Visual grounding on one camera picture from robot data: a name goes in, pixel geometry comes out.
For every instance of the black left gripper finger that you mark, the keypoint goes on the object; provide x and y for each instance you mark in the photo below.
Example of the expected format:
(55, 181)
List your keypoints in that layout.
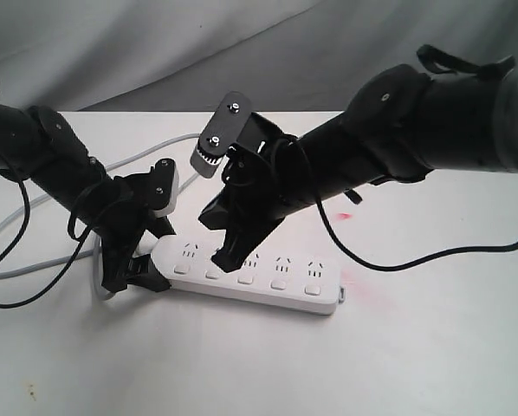
(142, 272)
(159, 226)

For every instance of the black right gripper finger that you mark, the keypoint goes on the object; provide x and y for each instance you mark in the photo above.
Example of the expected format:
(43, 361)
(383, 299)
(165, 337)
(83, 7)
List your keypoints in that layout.
(214, 215)
(240, 240)

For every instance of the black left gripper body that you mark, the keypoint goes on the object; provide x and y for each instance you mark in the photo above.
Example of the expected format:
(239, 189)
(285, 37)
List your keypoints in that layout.
(121, 227)

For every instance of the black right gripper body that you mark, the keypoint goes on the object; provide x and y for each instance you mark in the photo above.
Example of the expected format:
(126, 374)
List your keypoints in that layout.
(254, 185)

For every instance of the white five-outlet power strip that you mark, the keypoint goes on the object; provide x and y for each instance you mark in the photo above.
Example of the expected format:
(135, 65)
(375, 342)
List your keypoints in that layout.
(280, 278)

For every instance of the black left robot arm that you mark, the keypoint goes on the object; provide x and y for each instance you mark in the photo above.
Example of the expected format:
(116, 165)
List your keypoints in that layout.
(37, 143)

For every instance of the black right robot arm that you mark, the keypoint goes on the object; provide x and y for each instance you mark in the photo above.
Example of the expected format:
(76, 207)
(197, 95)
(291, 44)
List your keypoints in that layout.
(403, 124)

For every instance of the white wrinkled backdrop cloth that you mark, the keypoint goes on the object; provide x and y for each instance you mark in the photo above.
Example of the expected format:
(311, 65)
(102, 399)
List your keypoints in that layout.
(186, 55)

